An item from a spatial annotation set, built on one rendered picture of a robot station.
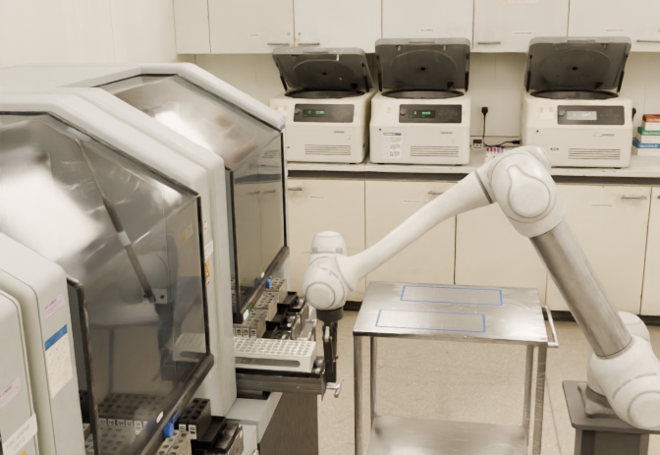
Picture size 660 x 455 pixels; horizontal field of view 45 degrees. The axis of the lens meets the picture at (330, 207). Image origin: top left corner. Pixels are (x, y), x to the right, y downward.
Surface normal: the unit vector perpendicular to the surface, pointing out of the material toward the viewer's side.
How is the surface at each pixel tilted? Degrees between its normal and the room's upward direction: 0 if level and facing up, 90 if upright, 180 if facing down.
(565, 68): 142
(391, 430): 0
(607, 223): 90
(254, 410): 0
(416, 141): 90
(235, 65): 90
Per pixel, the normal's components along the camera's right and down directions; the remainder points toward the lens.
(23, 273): 0.47, -0.83
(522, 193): -0.14, 0.18
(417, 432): -0.02, -0.96
